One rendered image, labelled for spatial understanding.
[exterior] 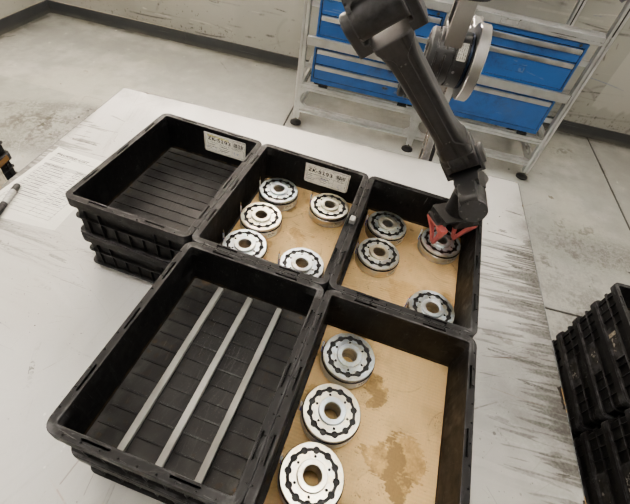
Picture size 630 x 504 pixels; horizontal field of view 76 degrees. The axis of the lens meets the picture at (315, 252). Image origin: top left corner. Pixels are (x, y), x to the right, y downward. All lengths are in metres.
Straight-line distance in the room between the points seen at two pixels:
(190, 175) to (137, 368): 0.57
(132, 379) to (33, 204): 0.72
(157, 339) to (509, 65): 2.49
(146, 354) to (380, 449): 0.46
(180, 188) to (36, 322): 0.46
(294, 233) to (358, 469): 0.55
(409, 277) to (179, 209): 0.60
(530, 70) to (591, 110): 1.31
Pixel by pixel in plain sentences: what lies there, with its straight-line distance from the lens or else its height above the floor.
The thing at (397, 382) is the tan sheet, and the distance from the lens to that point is 0.84.
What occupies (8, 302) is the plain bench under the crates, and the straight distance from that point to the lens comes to 1.17.
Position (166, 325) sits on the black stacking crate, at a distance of 0.86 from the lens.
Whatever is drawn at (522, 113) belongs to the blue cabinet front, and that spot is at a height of 0.44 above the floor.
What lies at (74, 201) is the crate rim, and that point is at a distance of 1.00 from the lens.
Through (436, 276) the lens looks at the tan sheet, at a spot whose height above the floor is 0.83.
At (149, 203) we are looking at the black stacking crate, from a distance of 1.11.
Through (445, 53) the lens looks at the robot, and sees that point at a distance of 1.23.
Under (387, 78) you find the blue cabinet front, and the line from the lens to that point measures 2.84.
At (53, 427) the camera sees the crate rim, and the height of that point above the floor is 0.93.
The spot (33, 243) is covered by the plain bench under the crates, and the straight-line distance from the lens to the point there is 1.28.
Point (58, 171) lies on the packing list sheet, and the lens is 1.49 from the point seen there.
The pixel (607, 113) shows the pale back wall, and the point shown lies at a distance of 4.14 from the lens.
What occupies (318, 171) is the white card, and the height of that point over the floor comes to 0.90.
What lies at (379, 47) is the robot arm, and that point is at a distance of 0.67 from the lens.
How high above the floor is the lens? 1.55
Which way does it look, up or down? 48 degrees down
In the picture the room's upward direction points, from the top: 11 degrees clockwise
